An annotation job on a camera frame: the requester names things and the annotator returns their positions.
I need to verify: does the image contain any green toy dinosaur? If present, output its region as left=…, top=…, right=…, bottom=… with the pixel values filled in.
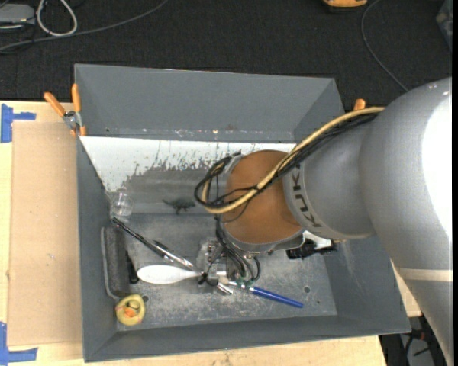
left=162, top=197, right=197, bottom=216

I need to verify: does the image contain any grey flat block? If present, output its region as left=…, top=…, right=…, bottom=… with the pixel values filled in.
left=100, top=225, right=133, bottom=300

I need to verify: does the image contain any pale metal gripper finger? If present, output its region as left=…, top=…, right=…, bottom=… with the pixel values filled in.
left=196, top=238, right=227, bottom=268
left=202, top=268, right=230, bottom=284

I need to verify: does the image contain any yellow rubber duck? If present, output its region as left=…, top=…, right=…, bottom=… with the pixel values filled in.
left=114, top=293, right=147, bottom=327

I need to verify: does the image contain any white plastic spoon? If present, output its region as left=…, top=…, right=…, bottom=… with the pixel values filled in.
left=136, top=264, right=202, bottom=286

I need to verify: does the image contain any clear glass cup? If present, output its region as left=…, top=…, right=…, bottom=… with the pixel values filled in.
left=109, top=190, right=135, bottom=219

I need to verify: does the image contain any blue pen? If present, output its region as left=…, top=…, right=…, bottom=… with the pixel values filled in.
left=216, top=281, right=305, bottom=309

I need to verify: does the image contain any black cylinder on white bracket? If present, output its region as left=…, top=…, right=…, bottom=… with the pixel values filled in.
left=285, top=230, right=337, bottom=261

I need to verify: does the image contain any grey metal bin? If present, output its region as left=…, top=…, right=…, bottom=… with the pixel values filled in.
left=73, top=63, right=412, bottom=363

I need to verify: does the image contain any brown cardboard board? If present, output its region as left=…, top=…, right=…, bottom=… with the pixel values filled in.
left=6, top=121, right=83, bottom=347

